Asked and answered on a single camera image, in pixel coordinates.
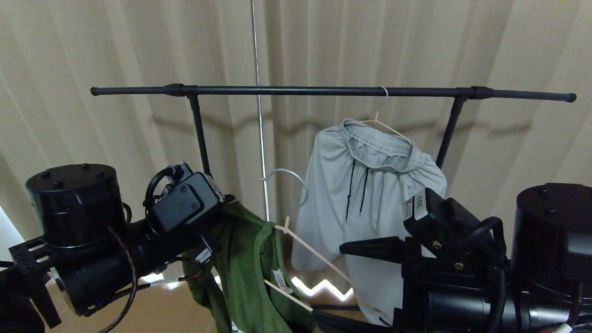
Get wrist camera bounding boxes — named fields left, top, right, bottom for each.
left=150, top=163, right=228, bottom=234
left=403, top=187, right=498, bottom=271

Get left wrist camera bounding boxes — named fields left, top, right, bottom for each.
left=150, top=163, right=228, bottom=234

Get green garment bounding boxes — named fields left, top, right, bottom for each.
left=182, top=201, right=318, bottom=333

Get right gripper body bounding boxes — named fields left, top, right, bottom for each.
left=397, top=237, right=529, bottom=333

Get pale grey shorts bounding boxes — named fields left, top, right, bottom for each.
left=291, top=119, right=448, bottom=327

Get window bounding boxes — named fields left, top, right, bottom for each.
left=0, top=206, right=27, bottom=265

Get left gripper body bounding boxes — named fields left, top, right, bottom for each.
left=132, top=217, right=227, bottom=280

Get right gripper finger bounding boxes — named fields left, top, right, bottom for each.
left=339, top=236, right=408, bottom=264
left=312, top=310, right=399, bottom=333

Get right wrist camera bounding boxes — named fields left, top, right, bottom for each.
left=403, top=187, right=498, bottom=271

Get black clothes rack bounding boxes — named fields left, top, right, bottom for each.
left=91, top=84, right=577, bottom=311

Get pink clothes hanger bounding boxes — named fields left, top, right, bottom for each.
left=358, top=86, right=414, bottom=149
left=260, top=169, right=359, bottom=312

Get beige curtain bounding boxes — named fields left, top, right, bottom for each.
left=0, top=0, right=592, bottom=296

